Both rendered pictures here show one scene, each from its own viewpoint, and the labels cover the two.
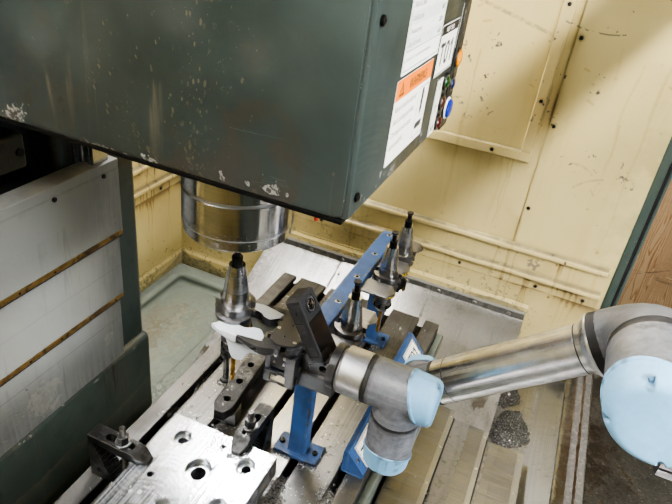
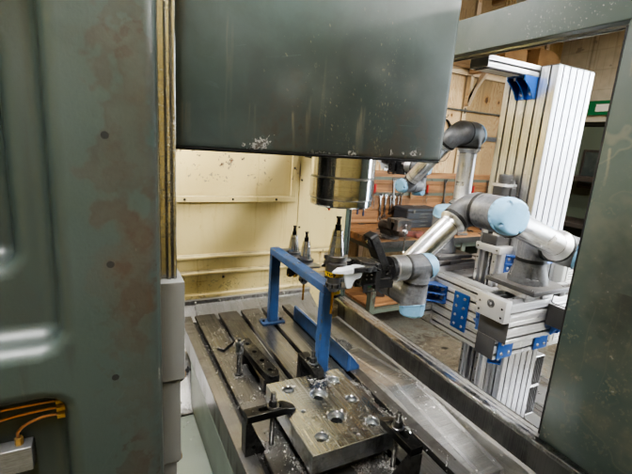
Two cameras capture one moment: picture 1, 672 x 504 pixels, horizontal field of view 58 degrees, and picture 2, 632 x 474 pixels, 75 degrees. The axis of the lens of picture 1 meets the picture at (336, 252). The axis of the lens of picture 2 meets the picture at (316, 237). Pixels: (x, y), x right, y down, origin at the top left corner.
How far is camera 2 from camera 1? 0.99 m
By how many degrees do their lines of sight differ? 47
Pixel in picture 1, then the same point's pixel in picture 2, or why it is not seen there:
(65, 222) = not seen: hidden behind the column
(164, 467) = (304, 404)
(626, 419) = (508, 220)
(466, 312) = (283, 300)
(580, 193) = (320, 211)
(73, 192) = not seen: hidden behind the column
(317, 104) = (434, 106)
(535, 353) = (439, 232)
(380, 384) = (418, 261)
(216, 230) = (363, 196)
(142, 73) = (355, 103)
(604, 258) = not seen: hidden behind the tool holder
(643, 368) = (503, 200)
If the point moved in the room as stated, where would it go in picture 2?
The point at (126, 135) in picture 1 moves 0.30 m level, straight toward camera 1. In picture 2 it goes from (341, 141) to (495, 151)
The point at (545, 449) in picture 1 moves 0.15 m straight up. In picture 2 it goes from (361, 342) to (364, 315)
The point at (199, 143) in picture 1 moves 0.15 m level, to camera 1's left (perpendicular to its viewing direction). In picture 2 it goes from (382, 136) to (338, 132)
